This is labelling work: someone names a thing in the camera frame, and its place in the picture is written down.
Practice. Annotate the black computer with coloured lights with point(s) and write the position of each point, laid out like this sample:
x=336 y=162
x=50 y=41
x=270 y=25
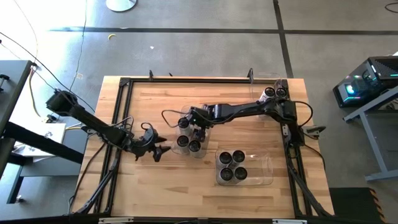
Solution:
x=382 y=67

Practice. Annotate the white can blue palm print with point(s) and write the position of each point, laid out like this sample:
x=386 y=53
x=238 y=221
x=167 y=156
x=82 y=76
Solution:
x=226 y=174
x=225 y=157
x=238 y=155
x=240 y=173

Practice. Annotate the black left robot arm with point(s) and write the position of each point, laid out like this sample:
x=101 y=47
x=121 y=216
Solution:
x=93 y=124

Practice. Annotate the black aluminium table frame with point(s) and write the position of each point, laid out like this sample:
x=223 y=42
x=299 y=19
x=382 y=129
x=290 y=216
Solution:
x=217 y=80

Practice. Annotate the grey metal desk frame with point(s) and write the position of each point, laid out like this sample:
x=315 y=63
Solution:
x=374 y=144

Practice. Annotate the white floor label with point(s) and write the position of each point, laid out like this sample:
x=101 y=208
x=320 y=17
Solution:
x=79 y=76

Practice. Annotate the white paper sheet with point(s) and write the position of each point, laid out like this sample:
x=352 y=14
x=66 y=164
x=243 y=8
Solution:
x=46 y=137

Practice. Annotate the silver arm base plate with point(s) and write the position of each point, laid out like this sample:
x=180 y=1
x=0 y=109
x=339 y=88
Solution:
x=285 y=130

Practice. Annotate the silver metal bracket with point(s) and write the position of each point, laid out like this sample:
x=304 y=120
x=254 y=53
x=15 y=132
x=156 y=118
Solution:
x=289 y=221
x=116 y=220

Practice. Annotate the white can orange print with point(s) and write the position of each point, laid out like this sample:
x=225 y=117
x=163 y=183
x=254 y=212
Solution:
x=195 y=145
x=183 y=123
x=183 y=140

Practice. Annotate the black box with yellow stripes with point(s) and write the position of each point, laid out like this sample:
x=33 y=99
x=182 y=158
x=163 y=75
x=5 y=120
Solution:
x=354 y=205

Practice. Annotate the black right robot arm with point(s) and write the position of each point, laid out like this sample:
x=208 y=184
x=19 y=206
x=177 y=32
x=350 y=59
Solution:
x=245 y=109

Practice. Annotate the black table clamp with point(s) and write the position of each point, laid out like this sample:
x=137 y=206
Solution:
x=151 y=74
x=250 y=73

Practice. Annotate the dark grey desk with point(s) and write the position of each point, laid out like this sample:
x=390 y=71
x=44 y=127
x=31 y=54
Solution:
x=12 y=81

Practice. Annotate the yellow floor scrap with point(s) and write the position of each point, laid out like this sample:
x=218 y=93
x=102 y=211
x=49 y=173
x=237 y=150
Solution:
x=111 y=36

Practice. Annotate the clear plastic bin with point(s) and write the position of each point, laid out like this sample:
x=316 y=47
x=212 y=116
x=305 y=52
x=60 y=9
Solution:
x=261 y=171
x=255 y=93
x=206 y=147

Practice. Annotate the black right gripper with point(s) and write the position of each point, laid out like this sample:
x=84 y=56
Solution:
x=202 y=116

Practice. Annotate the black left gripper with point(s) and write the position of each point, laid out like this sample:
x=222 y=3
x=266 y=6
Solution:
x=145 y=141

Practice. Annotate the yellow and black plug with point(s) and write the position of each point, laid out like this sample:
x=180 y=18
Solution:
x=51 y=119

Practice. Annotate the white round stand base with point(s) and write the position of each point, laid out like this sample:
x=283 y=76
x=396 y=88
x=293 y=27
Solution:
x=121 y=4

